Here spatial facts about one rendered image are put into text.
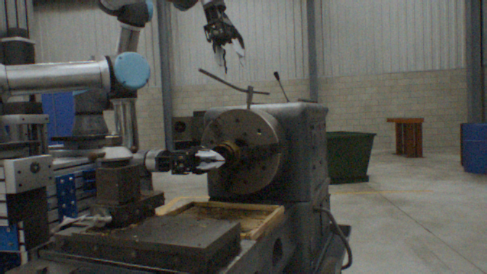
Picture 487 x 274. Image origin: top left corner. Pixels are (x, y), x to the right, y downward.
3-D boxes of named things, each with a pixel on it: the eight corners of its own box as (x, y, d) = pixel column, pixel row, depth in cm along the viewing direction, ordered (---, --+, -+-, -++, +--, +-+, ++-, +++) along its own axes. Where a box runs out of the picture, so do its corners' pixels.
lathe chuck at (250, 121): (207, 180, 139) (216, 104, 135) (280, 197, 127) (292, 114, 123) (196, 184, 131) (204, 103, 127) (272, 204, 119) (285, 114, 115)
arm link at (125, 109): (100, 64, 123) (114, 196, 127) (105, 58, 114) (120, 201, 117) (132, 64, 129) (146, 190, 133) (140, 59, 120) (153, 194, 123)
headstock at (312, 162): (251, 174, 203) (248, 109, 201) (333, 175, 184) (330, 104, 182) (201, 197, 148) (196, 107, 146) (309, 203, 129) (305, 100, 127)
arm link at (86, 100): (69, 113, 149) (67, 82, 149) (100, 112, 159) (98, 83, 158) (80, 111, 141) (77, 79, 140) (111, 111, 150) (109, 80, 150)
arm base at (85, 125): (63, 135, 144) (61, 112, 144) (87, 134, 159) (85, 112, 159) (93, 135, 141) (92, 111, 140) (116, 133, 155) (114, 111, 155)
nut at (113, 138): (114, 146, 81) (113, 130, 81) (127, 145, 79) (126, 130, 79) (101, 147, 77) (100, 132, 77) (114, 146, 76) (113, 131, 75)
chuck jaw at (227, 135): (231, 148, 127) (214, 122, 129) (241, 140, 125) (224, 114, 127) (218, 151, 117) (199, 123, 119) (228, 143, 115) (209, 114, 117)
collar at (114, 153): (114, 156, 84) (114, 145, 83) (140, 156, 80) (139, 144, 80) (88, 161, 76) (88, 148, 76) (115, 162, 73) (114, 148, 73)
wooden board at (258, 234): (191, 210, 127) (190, 199, 126) (285, 217, 112) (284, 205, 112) (137, 238, 99) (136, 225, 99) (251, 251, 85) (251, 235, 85)
